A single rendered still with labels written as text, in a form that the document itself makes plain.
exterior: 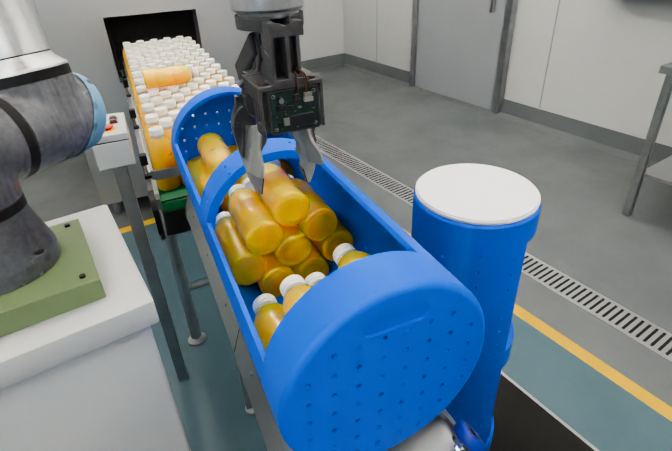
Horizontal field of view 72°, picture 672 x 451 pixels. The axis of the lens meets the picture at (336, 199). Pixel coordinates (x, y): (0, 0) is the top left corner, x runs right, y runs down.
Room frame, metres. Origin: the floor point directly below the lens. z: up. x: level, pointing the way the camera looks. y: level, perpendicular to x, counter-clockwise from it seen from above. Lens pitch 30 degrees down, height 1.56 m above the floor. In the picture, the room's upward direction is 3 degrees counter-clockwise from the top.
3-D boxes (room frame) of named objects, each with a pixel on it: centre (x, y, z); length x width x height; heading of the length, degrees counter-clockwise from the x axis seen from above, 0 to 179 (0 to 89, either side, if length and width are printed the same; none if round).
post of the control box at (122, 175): (1.30, 0.66, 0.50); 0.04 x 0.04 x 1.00; 23
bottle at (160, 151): (1.27, 0.51, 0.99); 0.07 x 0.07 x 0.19
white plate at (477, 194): (0.93, -0.32, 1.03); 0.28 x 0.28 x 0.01
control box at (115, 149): (1.30, 0.66, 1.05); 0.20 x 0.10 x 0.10; 23
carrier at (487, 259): (0.93, -0.32, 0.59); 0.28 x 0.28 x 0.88
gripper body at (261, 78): (0.51, 0.06, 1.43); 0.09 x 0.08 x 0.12; 23
